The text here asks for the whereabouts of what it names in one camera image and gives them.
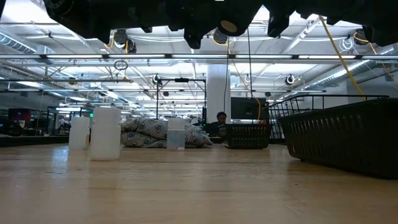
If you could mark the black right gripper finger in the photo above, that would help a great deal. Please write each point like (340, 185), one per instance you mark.
(278, 21)

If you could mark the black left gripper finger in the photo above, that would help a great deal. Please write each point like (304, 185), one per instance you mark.
(196, 31)

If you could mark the grey patterned cloth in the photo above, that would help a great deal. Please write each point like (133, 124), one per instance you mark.
(146, 130)

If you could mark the black slotted plastic basket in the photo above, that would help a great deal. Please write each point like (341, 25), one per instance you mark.
(248, 137)
(342, 143)

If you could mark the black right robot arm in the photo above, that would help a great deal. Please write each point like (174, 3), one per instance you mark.
(382, 21)

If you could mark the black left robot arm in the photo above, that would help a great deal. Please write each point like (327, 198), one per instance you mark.
(87, 15)

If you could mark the person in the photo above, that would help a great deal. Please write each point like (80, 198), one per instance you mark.
(221, 118)

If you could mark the black monitor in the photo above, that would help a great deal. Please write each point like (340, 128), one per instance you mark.
(248, 109)

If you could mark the red screen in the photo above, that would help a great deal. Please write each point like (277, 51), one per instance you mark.
(19, 114)

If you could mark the black metal table frame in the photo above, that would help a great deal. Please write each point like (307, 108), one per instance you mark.
(31, 141)

